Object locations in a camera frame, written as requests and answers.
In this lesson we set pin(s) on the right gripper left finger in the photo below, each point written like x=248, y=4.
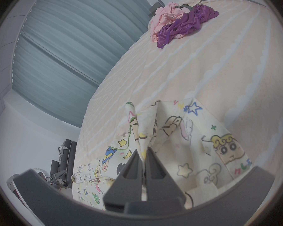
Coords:
x=127, y=189

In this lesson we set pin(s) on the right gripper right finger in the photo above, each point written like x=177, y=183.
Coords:
x=160, y=189

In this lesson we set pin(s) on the white printed pyjama top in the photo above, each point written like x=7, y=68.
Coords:
x=191, y=149

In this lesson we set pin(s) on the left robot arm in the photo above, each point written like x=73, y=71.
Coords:
x=57, y=179

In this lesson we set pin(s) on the bed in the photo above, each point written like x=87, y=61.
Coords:
x=214, y=79

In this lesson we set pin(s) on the blue-green curtain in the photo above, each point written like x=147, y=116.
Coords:
x=89, y=29
x=54, y=83

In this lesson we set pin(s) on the purple garment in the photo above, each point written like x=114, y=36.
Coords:
x=184, y=26

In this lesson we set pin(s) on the pink garment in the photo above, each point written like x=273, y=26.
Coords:
x=165, y=18

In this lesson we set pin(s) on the grey bedside table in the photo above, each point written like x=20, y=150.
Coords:
x=154, y=8

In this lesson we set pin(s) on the dark grey garment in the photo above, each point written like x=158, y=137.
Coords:
x=186, y=6

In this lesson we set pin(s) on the cream pillow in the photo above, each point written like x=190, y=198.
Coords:
x=193, y=1

